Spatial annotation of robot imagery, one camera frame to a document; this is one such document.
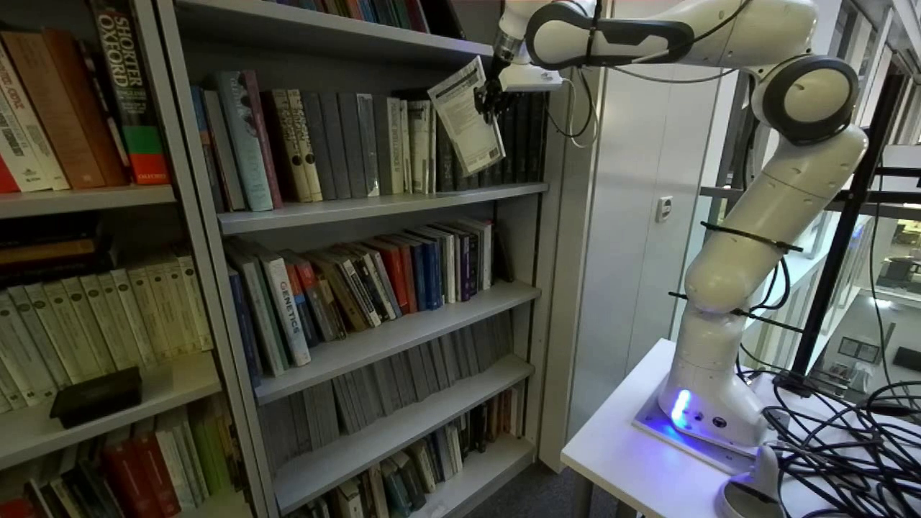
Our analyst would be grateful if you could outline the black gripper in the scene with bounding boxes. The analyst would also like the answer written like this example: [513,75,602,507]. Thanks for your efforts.
[476,51,516,124]

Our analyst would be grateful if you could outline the thin white book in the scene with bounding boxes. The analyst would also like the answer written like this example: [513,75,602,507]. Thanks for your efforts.
[427,53,509,179]

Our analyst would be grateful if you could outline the green blue book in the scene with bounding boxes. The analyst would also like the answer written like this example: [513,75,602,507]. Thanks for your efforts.
[368,0,418,27]

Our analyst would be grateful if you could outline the white slim book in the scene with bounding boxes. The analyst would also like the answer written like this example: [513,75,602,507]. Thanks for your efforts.
[468,219,499,297]

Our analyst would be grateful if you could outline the dark purple book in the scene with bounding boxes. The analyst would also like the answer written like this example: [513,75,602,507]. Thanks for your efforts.
[455,223,484,302]

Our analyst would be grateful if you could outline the white grey book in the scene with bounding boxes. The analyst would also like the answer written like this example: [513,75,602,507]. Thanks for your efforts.
[435,226,466,307]

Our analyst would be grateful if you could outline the blue paperback book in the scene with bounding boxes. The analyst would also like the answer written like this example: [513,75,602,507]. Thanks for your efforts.
[409,233,435,312]
[422,233,445,310]

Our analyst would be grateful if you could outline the cream book with black dot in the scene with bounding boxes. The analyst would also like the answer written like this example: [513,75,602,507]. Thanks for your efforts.
[271,85,313,206]
[286,85,326,206]

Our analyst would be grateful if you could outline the brick red paperback book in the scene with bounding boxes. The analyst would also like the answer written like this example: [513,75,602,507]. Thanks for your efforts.
[391,239,421,315]

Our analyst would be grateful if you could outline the white black striped book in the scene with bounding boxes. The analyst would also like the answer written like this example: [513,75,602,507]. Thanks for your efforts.
[330,251,385,330]

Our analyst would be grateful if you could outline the olive brown book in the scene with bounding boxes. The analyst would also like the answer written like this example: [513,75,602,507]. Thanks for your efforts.
[312,256,363,337]

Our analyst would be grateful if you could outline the pale teal book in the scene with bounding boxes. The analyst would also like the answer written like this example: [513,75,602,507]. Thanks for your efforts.
[212,68,277,215]

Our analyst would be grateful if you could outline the dark red slim book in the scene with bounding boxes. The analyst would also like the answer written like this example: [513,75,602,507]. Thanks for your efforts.
[283,258,327,350]

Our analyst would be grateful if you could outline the slate blue slim book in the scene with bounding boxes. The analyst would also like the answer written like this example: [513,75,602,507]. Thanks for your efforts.
[198,85,251,215]

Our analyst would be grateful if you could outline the white book with lettering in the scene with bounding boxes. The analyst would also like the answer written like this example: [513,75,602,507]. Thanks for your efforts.
[258,252,316,370]

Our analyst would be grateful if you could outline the pale grey-green book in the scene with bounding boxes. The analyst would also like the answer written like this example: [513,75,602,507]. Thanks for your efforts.
[237,252,293,380]

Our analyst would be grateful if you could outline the dark blue book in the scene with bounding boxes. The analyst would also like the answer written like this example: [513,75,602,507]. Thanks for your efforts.
[224,266,268,383]

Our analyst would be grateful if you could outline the white paperback book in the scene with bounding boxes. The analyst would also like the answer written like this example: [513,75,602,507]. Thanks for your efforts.
[435,420,466,484]

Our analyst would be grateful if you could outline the black white patterned book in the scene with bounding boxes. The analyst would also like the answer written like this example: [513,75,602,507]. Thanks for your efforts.
[84,0,156,131]

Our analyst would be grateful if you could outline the dark green book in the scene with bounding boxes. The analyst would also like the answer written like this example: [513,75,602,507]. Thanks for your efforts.
[381,449,431,511]

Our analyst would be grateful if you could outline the large brown book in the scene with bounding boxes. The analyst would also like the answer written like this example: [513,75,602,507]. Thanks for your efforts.
[0,25,130,193]

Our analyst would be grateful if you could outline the green tall book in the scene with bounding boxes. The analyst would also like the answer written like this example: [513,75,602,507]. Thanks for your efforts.
[184,399,240,498]

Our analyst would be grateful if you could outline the white and red book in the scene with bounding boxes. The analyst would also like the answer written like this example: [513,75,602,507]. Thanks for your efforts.
[0,40,71,197]

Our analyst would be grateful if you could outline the dark brown flat book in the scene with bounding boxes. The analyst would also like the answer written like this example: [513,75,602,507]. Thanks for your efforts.
[0,233,104,271]

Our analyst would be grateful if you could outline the white tall book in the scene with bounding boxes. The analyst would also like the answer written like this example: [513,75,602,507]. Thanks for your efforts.
[152,412,208,511]

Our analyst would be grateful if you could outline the red hardcover book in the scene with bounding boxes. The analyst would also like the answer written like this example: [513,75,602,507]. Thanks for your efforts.
[126,425,184,518]
[97,435,162,518]

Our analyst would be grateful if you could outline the dark hardcover book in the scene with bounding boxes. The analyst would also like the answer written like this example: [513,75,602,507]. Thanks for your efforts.
[22,456,125,518]

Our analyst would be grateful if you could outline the pale Intelligence volume 8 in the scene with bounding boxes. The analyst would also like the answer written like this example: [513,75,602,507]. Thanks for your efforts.
[384,95,411,197]

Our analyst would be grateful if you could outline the pale grey-green Intelligence volume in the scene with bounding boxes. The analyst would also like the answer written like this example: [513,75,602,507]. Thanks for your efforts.
[353,88,385,202]

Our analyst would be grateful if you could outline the grey metal bookcase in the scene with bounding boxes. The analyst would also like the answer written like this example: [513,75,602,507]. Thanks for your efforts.
[0,0,234,518]
[152,0,562,518]

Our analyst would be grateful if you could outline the grey Intelligence volume 4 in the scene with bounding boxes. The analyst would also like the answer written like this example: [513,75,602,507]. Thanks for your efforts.
[316,88,361,202]

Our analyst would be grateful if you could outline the grey Intelligence volume 3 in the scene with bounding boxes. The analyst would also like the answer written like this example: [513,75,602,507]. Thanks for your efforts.
[300,88,345,203]

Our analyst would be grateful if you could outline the white cabinet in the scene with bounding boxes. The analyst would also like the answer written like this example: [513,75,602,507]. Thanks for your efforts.
[571,0,736,435]

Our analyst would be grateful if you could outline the grey journal volumes row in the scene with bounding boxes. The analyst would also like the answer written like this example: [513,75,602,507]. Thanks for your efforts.
[257,312,530,453]

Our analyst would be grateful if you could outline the tan paperback books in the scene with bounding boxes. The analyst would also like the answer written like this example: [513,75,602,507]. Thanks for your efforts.
[476,386,527,445]

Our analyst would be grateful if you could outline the cream series volume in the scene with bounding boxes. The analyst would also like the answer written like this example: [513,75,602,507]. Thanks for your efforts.
[0,284,58,412]
[104,266,162,367]
[14,281,84,392]
[173,252,215,354]
[37,279,104,386]
[149,256,202,357]
[126,262,184,358]
[81,271,145,370]
[58,274,125,376]

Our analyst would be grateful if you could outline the white robot table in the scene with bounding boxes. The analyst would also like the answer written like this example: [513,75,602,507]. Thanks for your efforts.
[558,337,921,518]

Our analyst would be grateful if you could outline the black metal stand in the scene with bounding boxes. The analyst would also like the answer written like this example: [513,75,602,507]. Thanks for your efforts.
[775,53,921,396]

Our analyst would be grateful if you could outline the white box with buttons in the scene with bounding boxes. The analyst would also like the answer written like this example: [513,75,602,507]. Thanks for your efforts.
[821,320,902,386]

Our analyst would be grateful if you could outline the small black box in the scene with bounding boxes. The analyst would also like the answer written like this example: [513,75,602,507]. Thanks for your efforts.
[47,366,146,432]

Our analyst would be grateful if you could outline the white wrist camera block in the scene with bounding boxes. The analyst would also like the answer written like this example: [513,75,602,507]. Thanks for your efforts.
[499,61,566,95]

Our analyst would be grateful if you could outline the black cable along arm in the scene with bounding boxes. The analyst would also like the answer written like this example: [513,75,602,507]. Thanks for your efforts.
[523,0,802,333]

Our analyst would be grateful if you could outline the black cable bundle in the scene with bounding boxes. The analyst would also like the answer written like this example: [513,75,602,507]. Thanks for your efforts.
[736,376,921,518]

